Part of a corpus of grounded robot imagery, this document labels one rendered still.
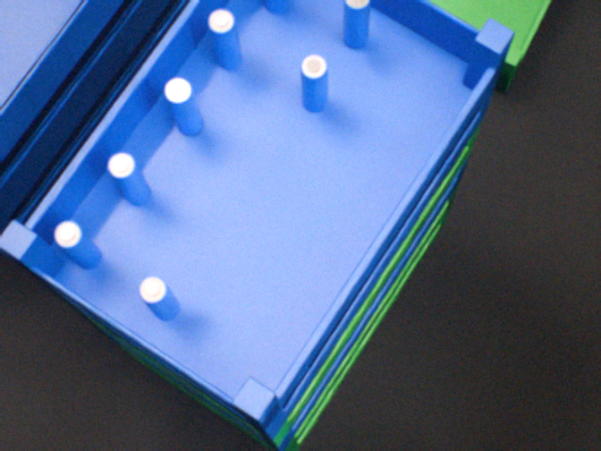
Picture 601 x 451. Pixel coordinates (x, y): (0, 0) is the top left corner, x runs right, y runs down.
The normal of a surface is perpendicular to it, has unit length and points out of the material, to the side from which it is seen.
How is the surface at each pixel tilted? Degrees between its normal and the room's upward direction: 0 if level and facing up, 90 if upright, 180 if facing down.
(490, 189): 0
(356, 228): 0
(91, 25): 90
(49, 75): 90
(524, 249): 0
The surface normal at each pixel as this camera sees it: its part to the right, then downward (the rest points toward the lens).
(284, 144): -0.03, -0.25
